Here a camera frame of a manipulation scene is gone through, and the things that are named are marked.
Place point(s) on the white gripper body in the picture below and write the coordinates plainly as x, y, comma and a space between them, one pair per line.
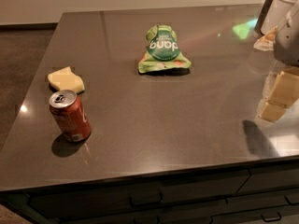
288, 42

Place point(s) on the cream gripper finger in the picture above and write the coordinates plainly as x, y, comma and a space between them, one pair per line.
271, 112
285, 91

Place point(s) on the red coke can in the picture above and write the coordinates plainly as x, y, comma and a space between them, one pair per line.
69, 113

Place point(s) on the green rice chip bag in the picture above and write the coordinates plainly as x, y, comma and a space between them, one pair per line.
162, 53

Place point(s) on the white cylindrical container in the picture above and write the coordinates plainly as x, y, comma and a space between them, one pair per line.
272, 12

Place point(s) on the yellow sponge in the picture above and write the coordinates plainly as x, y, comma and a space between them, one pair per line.
65, 79

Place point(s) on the lower drawer front with handle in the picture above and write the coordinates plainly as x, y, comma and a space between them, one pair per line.
263, 209

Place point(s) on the left drawer front with handle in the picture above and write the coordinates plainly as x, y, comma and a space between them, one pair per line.
90, 202

